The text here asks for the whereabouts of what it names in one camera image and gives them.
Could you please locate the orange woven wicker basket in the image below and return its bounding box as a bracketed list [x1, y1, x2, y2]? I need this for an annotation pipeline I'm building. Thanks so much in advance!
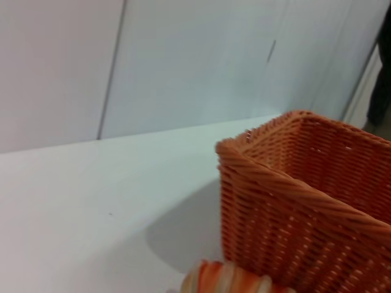
[215, 109, 391, 293]

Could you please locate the orange white striped round object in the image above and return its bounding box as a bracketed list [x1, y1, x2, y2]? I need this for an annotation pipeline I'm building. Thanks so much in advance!
[178, 259, 273, 293]

